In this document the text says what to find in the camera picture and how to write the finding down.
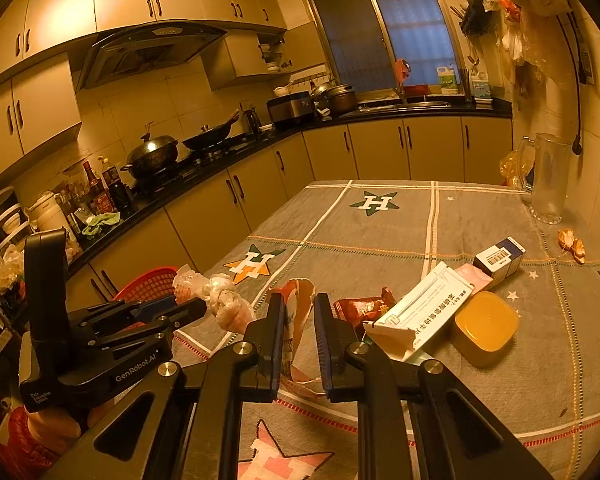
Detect black countertop cooker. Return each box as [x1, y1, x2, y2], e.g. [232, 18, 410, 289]
[266, 92, 316, 128]

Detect green label detergent jug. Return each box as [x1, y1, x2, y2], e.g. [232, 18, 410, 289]
[437, 65, 461, 93]

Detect dark soy sauce bottle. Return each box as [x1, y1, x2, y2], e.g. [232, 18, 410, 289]
[102, 157, 131, 211]

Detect blue and white small box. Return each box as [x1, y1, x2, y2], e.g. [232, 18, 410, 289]
[472, 236, 527, 291]

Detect black kitchen countertop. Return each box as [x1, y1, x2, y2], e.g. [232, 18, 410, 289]
[65, 100, 515, 281]

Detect red plastic basket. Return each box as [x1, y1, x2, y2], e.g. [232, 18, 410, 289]
[112, 266, 181, 306]

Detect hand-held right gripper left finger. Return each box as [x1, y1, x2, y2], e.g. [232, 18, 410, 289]
[37, 292, 288, 480]

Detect white dish rack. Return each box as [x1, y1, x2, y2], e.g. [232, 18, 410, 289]
[0, 187, 26, 251]

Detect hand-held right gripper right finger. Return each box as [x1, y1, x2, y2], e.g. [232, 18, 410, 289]
[312, 292, 553, 480]

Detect kitchen window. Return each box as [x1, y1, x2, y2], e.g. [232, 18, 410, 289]
[305, 0, 468, 101]

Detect long white medicine box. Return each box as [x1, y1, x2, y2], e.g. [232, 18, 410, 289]
[362, 261, 476, 361]

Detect plastic bags on counter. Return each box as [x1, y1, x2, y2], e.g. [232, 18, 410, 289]
[0, 245, 26, 296]

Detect clear plastic bag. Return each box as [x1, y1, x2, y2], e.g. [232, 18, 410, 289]
[172, 267, 257, 333]

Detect base kitchen cabinets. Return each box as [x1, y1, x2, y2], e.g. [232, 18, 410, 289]
[67, 115, 513, 311]

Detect person's left forearm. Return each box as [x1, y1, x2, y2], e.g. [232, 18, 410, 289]
[0, 407, 56, 471]

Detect green rag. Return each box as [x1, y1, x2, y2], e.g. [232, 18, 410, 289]
[82, 212, 122, 238]

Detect range hood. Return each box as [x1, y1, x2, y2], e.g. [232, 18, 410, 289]
[75, 22, 231, 91]

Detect black wall utensil shelf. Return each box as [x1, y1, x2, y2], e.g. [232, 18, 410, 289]
[460, 0, 496, 36]

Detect yellow plastic bag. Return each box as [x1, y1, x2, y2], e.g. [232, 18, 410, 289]
[500, 150, 536, 188]

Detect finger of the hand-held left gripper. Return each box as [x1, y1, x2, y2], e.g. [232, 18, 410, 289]
[70, 295, 176, 328]
[87, 298, 208, 348]

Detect white electric kettle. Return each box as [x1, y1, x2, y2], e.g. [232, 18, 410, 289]
[27, 192, 71, 241]

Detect wall power strip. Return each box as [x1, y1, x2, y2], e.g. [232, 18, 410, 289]
[577, 35, 593, 86]

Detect black power cable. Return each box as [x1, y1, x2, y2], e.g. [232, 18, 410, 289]
[555, 15, 586, 156]

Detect white wrapper with red print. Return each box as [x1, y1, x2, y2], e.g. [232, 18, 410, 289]
[270, 277, 328, 401]

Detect stacked metal pots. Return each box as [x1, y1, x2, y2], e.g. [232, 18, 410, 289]
[310, 82, 358, 113]

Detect steel wok with lid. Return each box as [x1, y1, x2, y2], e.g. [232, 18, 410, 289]
[120, 132, 181, 181]

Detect open shelf with bowls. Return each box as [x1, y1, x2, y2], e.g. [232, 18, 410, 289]
[257, 35, 293, 76]

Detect yellow lidded plastic box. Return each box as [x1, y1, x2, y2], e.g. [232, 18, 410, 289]
[450, 291, 521, 368]

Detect dark red snack packet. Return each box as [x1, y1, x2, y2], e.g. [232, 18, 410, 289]
[332, 287, 398, 333]

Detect person's left hand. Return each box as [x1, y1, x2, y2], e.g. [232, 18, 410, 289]
[27, 402, 101, 443]

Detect black gas stove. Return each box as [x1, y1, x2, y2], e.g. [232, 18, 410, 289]
[130, 140, 261, 191]

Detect pink carton box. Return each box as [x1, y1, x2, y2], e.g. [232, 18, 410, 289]
[452, 265, 496, 293]

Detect red label sauce bottle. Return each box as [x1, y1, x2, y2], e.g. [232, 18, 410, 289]
[82, 160, 106, 211]

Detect clear glass pitcher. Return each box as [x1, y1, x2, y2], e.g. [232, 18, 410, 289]
[515, 132, 575, 225]

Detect black frying pan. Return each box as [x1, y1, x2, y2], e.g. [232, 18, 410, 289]
[180, 110, 241, 151]

